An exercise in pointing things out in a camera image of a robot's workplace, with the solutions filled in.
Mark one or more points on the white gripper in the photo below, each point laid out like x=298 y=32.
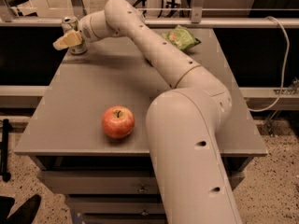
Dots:
x=84 y=27

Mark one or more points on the white green 7up can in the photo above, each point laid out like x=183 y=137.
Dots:
x=72 y=38

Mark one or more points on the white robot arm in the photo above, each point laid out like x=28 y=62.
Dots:
x=181 y=123

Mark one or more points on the red apple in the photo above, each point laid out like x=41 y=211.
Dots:
x=118 y=122

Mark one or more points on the black stand left floor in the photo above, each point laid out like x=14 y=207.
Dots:
x=6 y=128

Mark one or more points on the green chips bag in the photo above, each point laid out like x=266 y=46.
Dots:
x=181 y=37

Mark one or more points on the top drawer with knob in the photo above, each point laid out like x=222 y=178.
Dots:
x=99 y=182

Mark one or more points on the drawer with knob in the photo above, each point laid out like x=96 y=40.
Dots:
x=116 y=205
x=99 y=182

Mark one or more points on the middle drawer with knob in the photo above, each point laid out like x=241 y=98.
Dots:
x=116 y=205

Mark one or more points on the metal guard rail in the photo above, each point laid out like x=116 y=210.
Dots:
x=51 y=12

